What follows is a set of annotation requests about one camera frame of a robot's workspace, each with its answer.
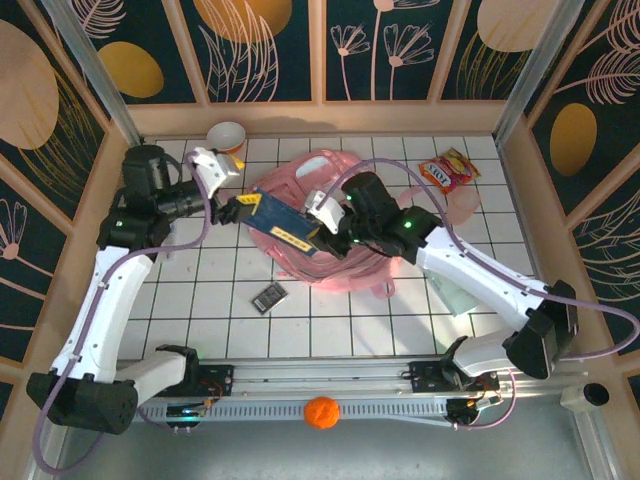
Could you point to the pink student backpack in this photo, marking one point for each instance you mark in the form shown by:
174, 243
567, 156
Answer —
345, 272

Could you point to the dark blue book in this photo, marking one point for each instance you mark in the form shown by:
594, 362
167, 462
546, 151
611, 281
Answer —
280, 217

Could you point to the black grey calculator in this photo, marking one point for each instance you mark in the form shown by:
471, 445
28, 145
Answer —
270, 296

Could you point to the translucent pale green case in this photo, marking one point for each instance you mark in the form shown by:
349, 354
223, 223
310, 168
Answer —
457, 300

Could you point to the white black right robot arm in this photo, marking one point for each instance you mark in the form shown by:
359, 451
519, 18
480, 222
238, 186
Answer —
475, 270

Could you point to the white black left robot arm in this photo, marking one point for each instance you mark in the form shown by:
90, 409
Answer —
110, 300

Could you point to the red yellow snack bag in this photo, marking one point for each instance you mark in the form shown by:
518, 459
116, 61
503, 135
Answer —
452, 167

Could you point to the white orange bowl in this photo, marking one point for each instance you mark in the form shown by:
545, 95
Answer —
226, 134

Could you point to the translucent pink plastic cup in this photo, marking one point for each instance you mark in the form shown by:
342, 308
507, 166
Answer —
465, 205

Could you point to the orange ball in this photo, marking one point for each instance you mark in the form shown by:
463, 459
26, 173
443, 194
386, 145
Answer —
322, 413

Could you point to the small circuit board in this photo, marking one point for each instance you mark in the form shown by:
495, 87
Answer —
185, 411
462, 410

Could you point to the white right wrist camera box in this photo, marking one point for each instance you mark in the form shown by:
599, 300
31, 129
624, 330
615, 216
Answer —
327, 215

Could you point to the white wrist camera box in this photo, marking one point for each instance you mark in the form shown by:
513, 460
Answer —
215, 167
327, 215

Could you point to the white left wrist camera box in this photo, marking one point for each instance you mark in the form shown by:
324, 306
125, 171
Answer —
215, 167

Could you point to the aluminium rail frame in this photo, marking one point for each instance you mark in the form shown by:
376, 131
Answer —
320, 372

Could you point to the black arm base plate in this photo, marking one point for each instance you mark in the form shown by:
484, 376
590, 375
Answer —
220, 375
425, 375

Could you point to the aluminium frame post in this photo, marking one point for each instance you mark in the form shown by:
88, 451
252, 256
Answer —
535, 65
95, 75

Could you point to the white black external camera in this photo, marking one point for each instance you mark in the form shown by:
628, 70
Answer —
585, 395

